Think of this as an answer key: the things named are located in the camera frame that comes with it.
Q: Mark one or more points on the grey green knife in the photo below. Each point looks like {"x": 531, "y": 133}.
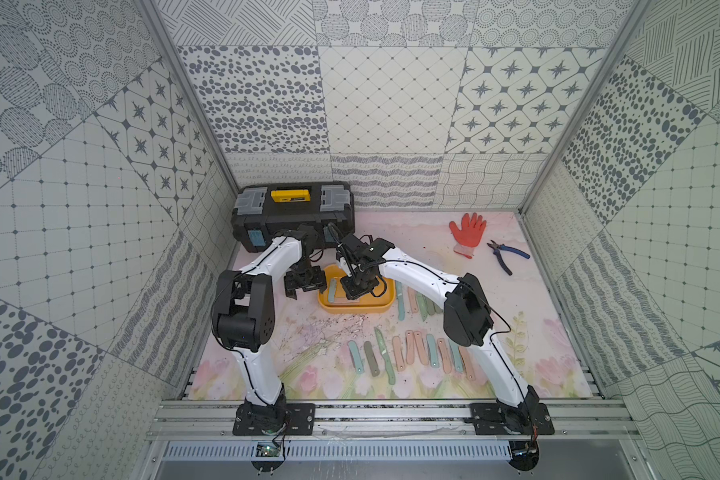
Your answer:
{"x": 371, "y": 359}

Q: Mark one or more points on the black plastic toolbox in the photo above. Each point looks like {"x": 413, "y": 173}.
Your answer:
{"x": 261, "y": 211}

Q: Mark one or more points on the blue handled pliers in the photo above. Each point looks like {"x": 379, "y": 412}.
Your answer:
{"x": 499, "y": 249}

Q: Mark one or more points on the red work glove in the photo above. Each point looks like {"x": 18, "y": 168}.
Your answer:
{"x": 468, "y": 233}

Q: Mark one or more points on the long teal knife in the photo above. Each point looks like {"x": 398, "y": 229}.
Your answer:
{"x": 400, "y": 297}

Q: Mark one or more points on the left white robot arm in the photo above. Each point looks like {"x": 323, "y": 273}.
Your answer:
{"x": 243, "y": 318}

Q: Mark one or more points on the aluminium frame rail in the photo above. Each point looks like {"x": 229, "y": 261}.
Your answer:
{"x": 572, "y": 419}

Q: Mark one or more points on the yellow plastic storage box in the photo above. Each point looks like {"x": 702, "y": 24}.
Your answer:
{"x": 379, "y": 301}

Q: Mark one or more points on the pale pink knife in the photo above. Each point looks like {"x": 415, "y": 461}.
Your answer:
{"x": 410, "y": 348}

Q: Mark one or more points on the green fruit knife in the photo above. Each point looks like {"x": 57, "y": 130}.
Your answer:
{"x": 422, "y": 305}

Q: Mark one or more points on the long green knife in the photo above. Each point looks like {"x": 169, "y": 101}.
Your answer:
{"x": 388, "y": 364}

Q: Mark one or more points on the beige pink knife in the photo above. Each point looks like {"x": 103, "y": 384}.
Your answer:
{"x": 399, "y": 358}

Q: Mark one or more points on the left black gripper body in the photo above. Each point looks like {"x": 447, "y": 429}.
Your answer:
{"x": 304, "y": 282}

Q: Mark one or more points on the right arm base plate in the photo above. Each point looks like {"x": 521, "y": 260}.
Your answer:
{"x": 498, "y": 419}

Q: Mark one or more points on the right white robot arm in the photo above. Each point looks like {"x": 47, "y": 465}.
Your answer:
{"x": 467, "y": 320}

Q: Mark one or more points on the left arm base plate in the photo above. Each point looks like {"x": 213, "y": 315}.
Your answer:
{"x": 296, "y": 419}

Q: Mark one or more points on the floral pink table mat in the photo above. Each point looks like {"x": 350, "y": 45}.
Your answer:
{"x": 310, "y": 345}

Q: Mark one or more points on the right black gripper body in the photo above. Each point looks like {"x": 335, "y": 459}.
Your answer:
{"x": 358, "y": 285}

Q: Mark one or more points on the teal fruit knife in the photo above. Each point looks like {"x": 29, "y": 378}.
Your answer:
{"x": 332, "y": 292}

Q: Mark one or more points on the light teal folding knife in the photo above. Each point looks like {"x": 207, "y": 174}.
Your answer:
{"x": 356, "y": 357}

